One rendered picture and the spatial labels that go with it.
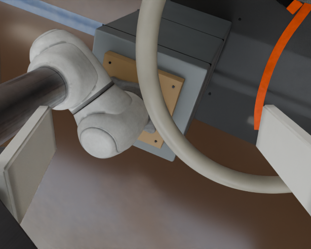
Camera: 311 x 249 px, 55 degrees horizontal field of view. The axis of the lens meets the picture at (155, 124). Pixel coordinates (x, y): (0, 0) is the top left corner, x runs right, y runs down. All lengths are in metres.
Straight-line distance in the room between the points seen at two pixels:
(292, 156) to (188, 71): 0.83
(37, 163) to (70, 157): 2.43
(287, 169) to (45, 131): 0.13
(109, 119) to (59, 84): 0.16
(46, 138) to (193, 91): 0.85
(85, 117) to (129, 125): 0.12
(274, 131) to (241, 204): 2.14
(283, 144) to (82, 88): 0.67
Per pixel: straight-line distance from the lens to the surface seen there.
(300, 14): 1.71
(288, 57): 1.76
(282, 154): 0.18
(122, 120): 0.83
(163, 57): 0.98
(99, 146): 0.83
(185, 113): 1.04
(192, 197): 2.36
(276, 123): 0.18
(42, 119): 0.17
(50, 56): 0.80
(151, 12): 0.41
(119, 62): 1.01
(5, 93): 0.63
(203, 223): 2.52
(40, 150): 0.17
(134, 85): 1.00
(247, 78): 1.80
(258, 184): 0.55
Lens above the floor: 1.70
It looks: 56 degrees down
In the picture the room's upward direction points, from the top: 147 degrees counter-clockwise
